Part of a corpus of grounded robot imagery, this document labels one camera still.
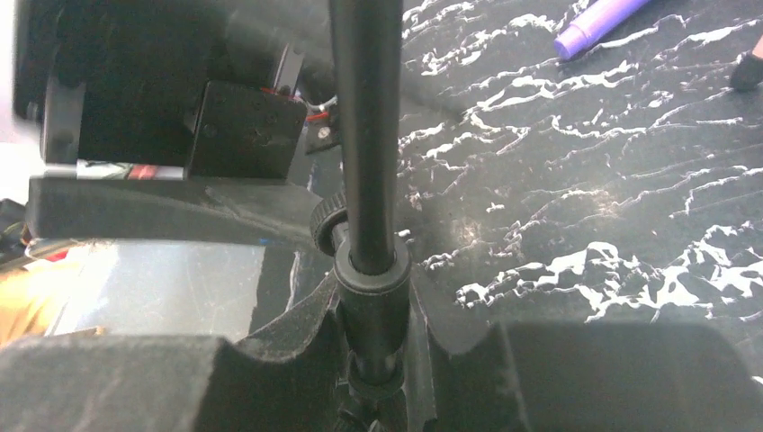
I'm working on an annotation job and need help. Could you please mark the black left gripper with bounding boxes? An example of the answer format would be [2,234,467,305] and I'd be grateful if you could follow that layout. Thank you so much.
[13,1,331,248]

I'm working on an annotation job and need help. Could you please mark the right gripper right finger pad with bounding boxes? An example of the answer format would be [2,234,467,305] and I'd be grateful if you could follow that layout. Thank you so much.
[408,271,762,431]

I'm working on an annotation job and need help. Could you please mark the black right gripper left finger pad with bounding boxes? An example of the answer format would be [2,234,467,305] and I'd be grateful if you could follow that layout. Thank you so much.
[1,276,340,431]

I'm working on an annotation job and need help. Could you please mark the black tripod mic stand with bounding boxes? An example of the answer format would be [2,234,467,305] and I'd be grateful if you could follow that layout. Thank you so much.
[314,1,411,431]

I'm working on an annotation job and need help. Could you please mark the purple microphone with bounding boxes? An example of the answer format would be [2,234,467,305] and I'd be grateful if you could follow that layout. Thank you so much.
[553,0,649,61]

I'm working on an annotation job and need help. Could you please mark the pink tripod music stand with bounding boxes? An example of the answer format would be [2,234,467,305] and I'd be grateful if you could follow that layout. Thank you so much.
[730,51,762,92]

